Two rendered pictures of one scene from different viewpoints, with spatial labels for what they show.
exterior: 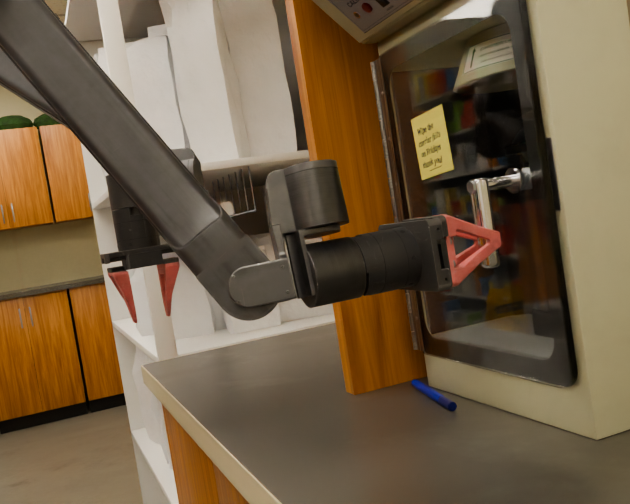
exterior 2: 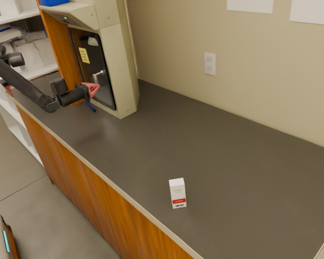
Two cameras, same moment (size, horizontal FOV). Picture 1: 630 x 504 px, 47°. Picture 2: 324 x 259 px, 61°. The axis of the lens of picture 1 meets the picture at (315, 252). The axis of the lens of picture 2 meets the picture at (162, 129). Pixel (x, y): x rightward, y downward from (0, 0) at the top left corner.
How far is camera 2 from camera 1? 0.77 m
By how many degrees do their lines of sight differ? 35
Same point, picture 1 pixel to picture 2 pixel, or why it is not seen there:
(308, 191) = (59, 86)
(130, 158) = (19, 85)
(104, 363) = not seen: outside the picture
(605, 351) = (121, 104)
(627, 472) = (123, 127)
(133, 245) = not seen: hidden behind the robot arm
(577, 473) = (115, 128)
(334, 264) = (67, 99)
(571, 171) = (112, 73)
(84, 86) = (5, 71)
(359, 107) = (64, 36)
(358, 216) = (68, 64)
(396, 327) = not seen: hidden behind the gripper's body
